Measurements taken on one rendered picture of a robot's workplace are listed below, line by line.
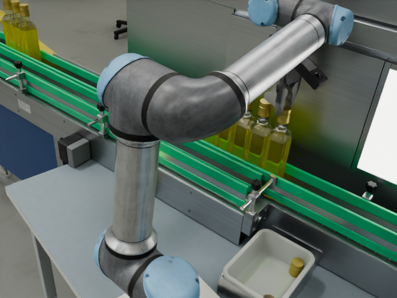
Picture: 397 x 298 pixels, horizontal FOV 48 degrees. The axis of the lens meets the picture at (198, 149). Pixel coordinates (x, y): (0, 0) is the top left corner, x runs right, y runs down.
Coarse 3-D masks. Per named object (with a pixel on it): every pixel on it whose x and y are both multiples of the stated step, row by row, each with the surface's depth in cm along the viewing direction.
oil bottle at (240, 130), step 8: (240, 120) 129; (248, 120) 129; (232, 128) 132; (240, 128) 130; (248, 128) 129; (232, 136) 133; (240, 136) 131; (232, 144) 135; (240, 144) 132; (232, 152) 136; (240, 152) 134
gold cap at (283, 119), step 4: (284, 108) 120; (288, 108) 121; (284, 112) 120; (288, 112) 120; (280, 116) 121; (284, 116) 121; (288, 116) 121; (276, 120) 123; (280, 120) 122; (284, 120) 121; (288, 120) 122; (284, 124) 122
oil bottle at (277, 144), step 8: (272, 136) 124; (280, 136) 123; (288, 136) 124; (272, 144) 125; (280, 144) 124; (288, 144) 126; (264, 152) 129; (272, 152) 127; (280, 152) 125; (288, 152) 129; (264, 160) 130; (272, 160) 128; (280, 160) 127; (264, 168) 131; (272, 168) 129; (280, 168) 129; (280, 176) 132
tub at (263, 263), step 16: (256, 240) 125; (272, 240) 127; (288, 240) 125; (240, 256) 119; (256, 256) 128; (272, 256) 129; (288, 256) 126; (304, 256) 122; (224, 272) 114; (240, 272) 123; (256, 272) 124; (272, 272) 124; (288, 272) 124; (304, 272) 116; (240, 288) 111; (256, 288) 119; (272, 288) 120; (288, 288) 120
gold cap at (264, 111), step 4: (260, 100) 124; (264, 100) 124; (260, 104) 123; (264, 104) 122; (268, 104) 122; (260, 108) 124; (264, 108) 123; (268, 108) 123; (260, 112) 124; (264, 112) 123; (268, 112) 124; (260, 116) 125; (264, 116) 124; (268, 116) 125
